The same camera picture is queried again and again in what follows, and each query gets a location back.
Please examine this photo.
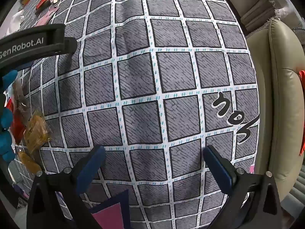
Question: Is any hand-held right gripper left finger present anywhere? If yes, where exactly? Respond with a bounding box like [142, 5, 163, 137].
[26, 144, 106, 229]

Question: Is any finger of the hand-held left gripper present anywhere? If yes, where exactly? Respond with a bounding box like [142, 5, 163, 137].
[54, 37, 78, 56]

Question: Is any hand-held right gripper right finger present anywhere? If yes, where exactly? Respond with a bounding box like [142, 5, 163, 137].
[202, 144, 296, 229]

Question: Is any person's left hand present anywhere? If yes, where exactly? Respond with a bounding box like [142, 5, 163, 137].
[0, 70, 18, 164]

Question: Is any pile of snack packets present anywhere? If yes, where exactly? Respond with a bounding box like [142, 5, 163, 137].
[21, 0, 84, 28]

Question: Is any brown clear candy packet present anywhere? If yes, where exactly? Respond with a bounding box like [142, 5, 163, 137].
[12, 77, 31, 115]

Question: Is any small yellow candy packet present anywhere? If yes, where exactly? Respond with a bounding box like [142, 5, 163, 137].
[19, 151, 43, 173]

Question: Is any yellow clear candy packet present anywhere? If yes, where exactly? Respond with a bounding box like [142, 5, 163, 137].
[22, 111, 52, 149]

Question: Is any grey checked blanket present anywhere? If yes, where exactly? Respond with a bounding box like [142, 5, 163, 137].
[0, 0, 260, 229]

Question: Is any red snack packet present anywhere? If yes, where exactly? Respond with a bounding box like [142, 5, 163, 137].
[8, 104, 26, 146]

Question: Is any beige leather sofa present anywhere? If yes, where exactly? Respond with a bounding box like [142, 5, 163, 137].
[214, 0, 305, 203]

